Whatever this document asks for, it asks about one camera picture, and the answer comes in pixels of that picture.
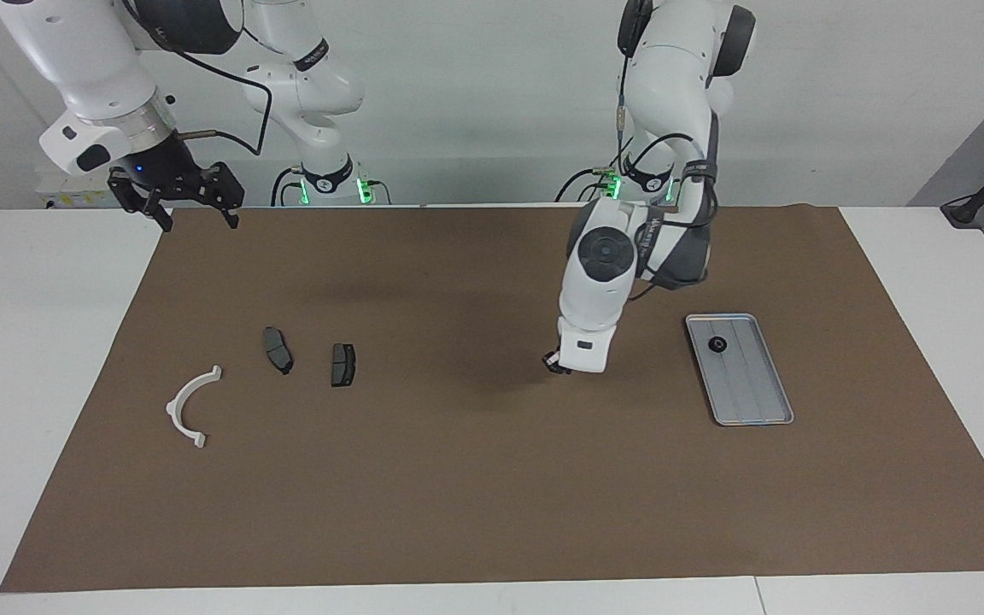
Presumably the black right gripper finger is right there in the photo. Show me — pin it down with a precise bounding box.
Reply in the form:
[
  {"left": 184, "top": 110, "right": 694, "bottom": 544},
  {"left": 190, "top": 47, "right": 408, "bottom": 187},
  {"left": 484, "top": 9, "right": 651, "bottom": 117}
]
[
  {"left": 200, "top": 161, "right": 245, "bottom": 230},
  {"left": 108, "top": 167, "right": 175, "bottom": 233}
]

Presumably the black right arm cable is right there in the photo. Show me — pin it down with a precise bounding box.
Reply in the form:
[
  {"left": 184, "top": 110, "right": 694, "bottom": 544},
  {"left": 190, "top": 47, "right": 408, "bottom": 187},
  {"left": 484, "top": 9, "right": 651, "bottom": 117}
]
[{"left": 169, "top": 47, "right": 275, "bottom": 159}]

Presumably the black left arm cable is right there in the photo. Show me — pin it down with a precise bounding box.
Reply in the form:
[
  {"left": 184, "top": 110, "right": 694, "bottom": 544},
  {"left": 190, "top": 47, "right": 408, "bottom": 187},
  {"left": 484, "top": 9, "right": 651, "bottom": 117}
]
[{"left": 614, "top": 0, "right": 719, "bottom": 227}]

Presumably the black base cable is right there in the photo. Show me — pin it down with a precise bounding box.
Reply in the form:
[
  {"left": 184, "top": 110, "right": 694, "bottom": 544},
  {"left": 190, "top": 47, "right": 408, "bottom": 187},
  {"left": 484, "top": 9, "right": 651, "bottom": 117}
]
[
  {"left": 555, "top": 167, "right": 621, "bottom": 204},
  {"left": 271, "top": 167, "right": 305, "bottom": 207}
]

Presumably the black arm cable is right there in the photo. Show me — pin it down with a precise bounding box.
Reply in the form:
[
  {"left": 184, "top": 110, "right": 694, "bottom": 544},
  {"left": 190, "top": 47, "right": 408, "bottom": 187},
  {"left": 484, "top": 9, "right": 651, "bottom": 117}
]
[
  {"left": 614, "top": 0, "right": 719, "bottom": 227},
  {"left": 169, "top": 47, "right": 275, "bottom": 159}
]

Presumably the white semicircular plastic clamp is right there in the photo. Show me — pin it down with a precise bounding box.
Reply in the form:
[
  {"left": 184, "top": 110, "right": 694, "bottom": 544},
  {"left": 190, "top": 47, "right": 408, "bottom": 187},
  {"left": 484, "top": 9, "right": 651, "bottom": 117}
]
[{"left": 166, "top": 366, "right": 223, "bottom": 449}]

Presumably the white box with yellow labels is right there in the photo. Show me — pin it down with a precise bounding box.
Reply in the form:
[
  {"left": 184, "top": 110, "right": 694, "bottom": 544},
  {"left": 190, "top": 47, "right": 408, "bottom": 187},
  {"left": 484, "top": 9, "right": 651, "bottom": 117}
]
[{"left": 35, "top": 175, "right": 130, "bottom": 209}]

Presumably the long dark brake pad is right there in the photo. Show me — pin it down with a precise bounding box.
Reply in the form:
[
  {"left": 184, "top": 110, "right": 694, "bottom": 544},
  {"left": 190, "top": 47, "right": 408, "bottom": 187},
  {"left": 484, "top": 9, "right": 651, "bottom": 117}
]
[{"left": 263, "top": 326, "right": 295, "bottom": 376}]

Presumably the brown table mat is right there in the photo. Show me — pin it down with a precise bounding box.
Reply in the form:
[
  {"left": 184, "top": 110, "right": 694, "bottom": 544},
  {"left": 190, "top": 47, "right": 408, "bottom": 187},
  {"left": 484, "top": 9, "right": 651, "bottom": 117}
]
[{"left": 0, "top": 203, "right": 984, "bottom": 594}]

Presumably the silver metal tray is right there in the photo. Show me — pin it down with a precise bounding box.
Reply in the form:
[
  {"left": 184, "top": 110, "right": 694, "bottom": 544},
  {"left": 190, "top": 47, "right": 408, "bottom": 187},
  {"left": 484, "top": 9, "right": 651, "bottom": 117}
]
[{"left": 684, "top": 313, "right": 795, "bottom": 426}]

